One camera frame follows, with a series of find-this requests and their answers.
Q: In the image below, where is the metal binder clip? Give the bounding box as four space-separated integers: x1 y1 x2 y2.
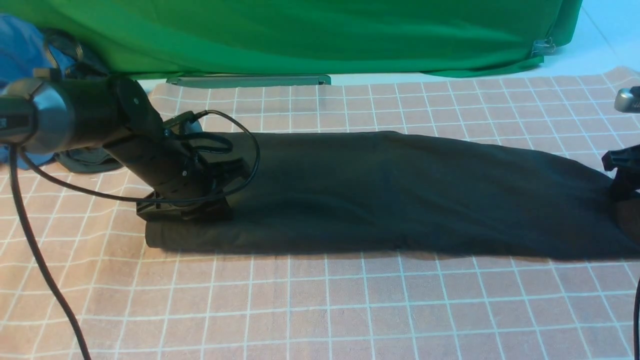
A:
530 38 557 58

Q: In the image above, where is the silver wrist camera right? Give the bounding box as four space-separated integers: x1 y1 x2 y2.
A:
614 85 640 114

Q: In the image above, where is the pink checkered tablecloth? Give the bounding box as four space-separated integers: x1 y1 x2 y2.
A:
19 67 639 360

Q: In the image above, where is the green backdrop cloth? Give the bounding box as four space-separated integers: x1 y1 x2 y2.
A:
1 0 582 78

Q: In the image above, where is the gray metal bar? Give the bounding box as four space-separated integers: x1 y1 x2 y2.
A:
166 74 332 89

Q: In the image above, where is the blue crumpled garment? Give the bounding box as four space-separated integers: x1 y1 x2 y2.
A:
0 13 75 166

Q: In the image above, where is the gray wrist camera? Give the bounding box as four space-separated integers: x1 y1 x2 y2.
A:
163 111 207 136

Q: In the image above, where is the black gripper near left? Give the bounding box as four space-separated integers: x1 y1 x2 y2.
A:
103 135 250 223

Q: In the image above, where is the dark gray long-sleeved shirt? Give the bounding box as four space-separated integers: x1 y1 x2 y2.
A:
145 131 639 260

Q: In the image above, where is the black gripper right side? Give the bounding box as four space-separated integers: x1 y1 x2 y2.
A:
602 145 640 236

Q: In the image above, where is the dark crumpled garment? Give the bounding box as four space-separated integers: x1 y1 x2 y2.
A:
42 28 126 174

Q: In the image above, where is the black cable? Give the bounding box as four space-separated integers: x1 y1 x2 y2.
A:
7 110 262 360

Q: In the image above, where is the black robot arm near left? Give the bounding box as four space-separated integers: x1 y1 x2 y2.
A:
1 77 261 222

